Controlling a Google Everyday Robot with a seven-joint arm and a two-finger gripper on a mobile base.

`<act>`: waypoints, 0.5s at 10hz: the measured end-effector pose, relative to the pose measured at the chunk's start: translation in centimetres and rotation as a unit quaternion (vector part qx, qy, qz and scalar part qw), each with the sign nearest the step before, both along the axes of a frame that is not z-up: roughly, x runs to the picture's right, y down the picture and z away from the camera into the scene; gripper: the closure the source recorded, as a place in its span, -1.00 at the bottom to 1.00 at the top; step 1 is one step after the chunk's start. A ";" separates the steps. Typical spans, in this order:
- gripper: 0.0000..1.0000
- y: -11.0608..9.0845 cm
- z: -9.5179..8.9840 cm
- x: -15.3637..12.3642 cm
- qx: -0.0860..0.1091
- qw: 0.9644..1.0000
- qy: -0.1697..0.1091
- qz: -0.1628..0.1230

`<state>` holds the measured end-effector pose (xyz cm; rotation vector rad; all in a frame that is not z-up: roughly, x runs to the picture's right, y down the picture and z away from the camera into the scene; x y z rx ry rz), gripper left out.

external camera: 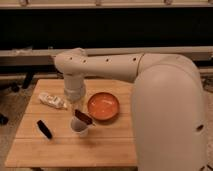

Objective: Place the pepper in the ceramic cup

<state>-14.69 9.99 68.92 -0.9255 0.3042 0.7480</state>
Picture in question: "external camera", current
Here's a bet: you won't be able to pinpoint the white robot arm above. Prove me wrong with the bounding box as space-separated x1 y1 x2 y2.
54 48 207 171

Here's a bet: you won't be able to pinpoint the wooden table board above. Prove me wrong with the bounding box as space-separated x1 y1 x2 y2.
5 79 136 168

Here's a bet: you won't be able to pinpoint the dark pepper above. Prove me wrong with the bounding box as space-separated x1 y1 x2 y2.
37 120 52 139

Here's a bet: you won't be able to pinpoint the white plastic bottle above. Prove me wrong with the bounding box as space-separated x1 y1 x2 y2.
38 92 67 109

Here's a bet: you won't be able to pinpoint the orange bowl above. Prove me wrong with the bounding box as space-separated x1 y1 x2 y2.
87 92 120 121

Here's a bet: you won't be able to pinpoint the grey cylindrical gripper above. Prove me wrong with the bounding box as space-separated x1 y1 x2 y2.
64 80 93 125

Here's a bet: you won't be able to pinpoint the white ceramic cup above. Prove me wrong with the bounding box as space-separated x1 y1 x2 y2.
71 117 88 137

